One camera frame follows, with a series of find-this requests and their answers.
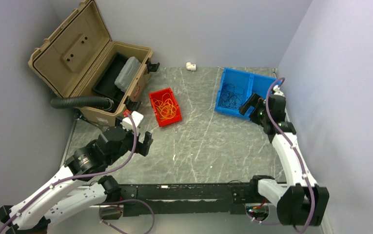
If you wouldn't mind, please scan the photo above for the white pipe elbow fitting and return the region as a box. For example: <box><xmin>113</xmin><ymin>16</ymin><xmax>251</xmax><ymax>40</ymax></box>
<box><xmin>185</xmin><ymin>62</ymin><xmax>196</xmax><ymax>71</ymax></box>

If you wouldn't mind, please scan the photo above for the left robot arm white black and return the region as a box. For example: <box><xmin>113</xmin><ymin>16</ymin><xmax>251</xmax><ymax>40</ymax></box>
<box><xmin>0</xmin><ymin>111</ymin><xmax>153</xmax><ymax>234</ymax></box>

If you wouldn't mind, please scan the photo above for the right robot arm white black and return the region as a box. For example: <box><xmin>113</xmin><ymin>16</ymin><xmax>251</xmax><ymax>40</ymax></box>
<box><xmin>239</xmin><ymin>93</ymin><xmax>330</xmax><ymax>227</ymax></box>

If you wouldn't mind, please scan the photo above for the blue bin right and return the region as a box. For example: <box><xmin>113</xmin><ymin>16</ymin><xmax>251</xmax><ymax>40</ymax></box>
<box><xmin>248</xmin><ymin>75</ymin><xmax>280</xmax><ymax>117</ymax></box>

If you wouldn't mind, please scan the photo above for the blue bin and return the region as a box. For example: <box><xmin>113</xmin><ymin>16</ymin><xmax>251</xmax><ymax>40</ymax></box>
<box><xmin>248</xmin><ymin>75</ymin><xmax>280</xmax><ymax>117</ymax></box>
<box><xmin>215</xmin><ymin>68</ymin><xmax>254</xmax><ymax>119</ymax></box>

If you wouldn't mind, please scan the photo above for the blue bin left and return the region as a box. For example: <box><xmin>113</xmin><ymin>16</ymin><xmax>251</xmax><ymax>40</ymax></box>
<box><xmin>215</xmin><ymin>68</ymin><xmax>254</xmax><ymax>119</ymax></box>

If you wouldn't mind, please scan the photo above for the black toolbox tray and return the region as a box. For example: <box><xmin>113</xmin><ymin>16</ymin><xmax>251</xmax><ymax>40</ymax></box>
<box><xmin>92</xmin><ymin>53</ymin><xmax>128</xmax><ymax>104</ymax></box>

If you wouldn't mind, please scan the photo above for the grey plastic organizer box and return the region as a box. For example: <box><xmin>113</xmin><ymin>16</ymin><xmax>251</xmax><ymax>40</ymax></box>
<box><xmin>114</xmin><ymin>57</ymin><xmax>141</xmax><ymax>92</ymax></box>

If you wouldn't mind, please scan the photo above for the red plastic bin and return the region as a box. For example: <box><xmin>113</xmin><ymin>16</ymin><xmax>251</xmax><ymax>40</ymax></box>
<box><xmin>149</xmin><ymin>88</ymin><xmax>182</xmax><ymax>127</ymax></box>

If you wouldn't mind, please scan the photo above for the tan hard toolbox case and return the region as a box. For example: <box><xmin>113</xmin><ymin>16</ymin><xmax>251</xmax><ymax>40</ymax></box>
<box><xmin>28</xmin><ymin>0</ymin><xmax>159</xmax><ymax>126</ymax></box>

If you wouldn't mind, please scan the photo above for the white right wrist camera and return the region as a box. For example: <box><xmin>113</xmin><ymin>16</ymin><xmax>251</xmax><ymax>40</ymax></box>
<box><xmin>272</xmin><ymin>85</ymin><xmax>285</xmax><ymax>97</ymax></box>

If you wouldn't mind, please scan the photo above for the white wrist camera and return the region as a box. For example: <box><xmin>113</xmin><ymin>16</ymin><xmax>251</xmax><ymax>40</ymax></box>
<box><xmin>121</xmin><ymin>110</ymin><xmax>144</xmax><ymax>132</ymax></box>
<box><xmin>272</xmin><ymin>85</ymin><xmax>285</xmax><ymax>97</ymax></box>

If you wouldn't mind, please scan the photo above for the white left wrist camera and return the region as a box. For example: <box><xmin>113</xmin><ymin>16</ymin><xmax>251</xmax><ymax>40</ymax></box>
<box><xmin>121</xmin><ymin>110</ymin><xmax>144</xmax><ymax>132</ymax></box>

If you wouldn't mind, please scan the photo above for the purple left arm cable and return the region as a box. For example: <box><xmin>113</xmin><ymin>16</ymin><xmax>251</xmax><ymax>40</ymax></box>
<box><xmin>0</xmin><ymin>113</ymin><xmax>156</xmax><ymax>234</ymax></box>

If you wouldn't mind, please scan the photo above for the black corrugated hose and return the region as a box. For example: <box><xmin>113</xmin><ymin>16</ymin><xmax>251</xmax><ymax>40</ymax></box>
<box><xmin>50</xmin><ymin>95</ymin><xmax>114</xmax><ymax>110</ymax></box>

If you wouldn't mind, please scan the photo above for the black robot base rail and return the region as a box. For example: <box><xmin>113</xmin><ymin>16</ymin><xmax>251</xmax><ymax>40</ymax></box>
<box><xmin>87</xmin><ymin>174</ymin><xmax>280</xmax><ymax>217</ymax></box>

